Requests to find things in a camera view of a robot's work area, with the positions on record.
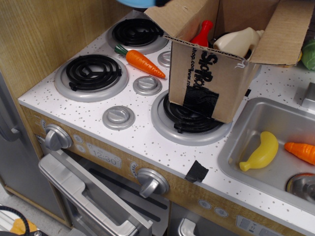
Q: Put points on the silver stovetop knob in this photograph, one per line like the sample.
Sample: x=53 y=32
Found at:
x=147 y=85
x=118 y=118
x=164 y=59

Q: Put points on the silver oven dial left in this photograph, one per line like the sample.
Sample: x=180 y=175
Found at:
x=56 y=138

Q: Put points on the silver dishwasher handle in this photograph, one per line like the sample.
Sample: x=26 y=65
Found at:
x=186 y=228

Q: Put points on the green toy cabbage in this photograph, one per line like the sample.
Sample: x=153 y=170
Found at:
x=308 y=55

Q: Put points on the brown cardboard box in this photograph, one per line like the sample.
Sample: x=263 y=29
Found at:
x=212 y=82

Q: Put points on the silver oven dial right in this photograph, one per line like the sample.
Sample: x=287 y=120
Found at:
x=151 y=183

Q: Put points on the silver faucet base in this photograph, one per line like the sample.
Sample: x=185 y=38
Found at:
x=309 y=97

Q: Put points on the orange toy carrot on stove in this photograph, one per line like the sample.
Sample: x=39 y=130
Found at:
x=139 y=61

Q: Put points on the silver pot in sink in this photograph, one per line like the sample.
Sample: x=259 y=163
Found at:
x=302 y=185

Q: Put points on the silver toy sink basin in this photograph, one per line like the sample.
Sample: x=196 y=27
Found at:
x=288 y=125

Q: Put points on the black front-right burner coil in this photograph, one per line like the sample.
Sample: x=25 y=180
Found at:
x=186 y=120

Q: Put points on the silver stovetop knob front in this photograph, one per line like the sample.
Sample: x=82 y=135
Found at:
x=118 y=118

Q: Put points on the red toy ketchup bottle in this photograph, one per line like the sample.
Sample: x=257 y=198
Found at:
x=202 y=38

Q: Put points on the silver stovetop knob back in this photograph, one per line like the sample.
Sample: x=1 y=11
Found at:
x=164 y=59

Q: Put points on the orange toy carrot in sink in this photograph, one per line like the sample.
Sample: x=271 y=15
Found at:
x=304 y=152

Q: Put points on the silver stovetop knob middle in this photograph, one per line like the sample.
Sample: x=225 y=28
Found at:
x=147 y=85

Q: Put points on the grey toy fridge door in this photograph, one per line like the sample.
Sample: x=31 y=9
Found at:
x=19 y=171

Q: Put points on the silver oven dial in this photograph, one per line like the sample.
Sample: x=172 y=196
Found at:
x=56 y=138
x=151 y=183

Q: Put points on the black tape piece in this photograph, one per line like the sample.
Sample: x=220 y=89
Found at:
x=196 y=173

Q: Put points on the cream toy milk jug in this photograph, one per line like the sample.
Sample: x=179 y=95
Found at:
x=240 y=43

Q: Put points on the light blue plastic bowl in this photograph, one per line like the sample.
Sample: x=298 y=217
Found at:
x=138 y=3

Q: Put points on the yellow toy banana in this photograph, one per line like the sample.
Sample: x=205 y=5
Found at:
x=264 y=154

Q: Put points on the yellow object on floor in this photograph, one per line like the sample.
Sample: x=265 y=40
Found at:
x=19 y=227

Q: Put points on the black back-left burner coil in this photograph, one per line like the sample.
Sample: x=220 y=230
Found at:
x=136 y=32

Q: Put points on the silver oven door handle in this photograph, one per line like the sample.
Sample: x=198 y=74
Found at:
x=100 y=209

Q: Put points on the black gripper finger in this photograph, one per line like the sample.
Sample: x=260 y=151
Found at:
x=161 y=2

